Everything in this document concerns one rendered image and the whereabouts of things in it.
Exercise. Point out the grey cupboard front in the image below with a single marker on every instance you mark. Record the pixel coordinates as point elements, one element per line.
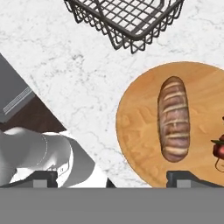
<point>11,87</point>

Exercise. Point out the red kebab skewer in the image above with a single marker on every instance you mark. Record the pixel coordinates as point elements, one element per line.
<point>219,150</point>

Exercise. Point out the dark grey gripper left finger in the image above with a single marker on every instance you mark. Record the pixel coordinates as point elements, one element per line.
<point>45,177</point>

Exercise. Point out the brown baguette bread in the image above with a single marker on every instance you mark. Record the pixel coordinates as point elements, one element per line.
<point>173,119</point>

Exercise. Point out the round wooden board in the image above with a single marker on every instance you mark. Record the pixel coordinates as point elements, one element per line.
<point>140,128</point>

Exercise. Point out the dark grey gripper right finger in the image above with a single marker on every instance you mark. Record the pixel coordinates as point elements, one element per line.
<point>178,176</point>

